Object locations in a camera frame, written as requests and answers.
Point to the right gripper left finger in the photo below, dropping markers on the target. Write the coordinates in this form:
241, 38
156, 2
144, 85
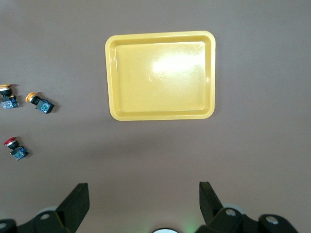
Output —
73, 206

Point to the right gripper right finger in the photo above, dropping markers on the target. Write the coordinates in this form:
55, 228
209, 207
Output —
209, 204

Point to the yellow mushroom push button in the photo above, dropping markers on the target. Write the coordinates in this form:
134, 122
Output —
41, 104
8, 100

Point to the red mushroom push button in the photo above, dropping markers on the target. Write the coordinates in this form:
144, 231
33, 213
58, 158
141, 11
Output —
17, 150

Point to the yellow plastic tray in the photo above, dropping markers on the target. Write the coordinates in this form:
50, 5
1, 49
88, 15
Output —
160, 97

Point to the brown table mat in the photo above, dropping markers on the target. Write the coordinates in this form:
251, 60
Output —
48, 36

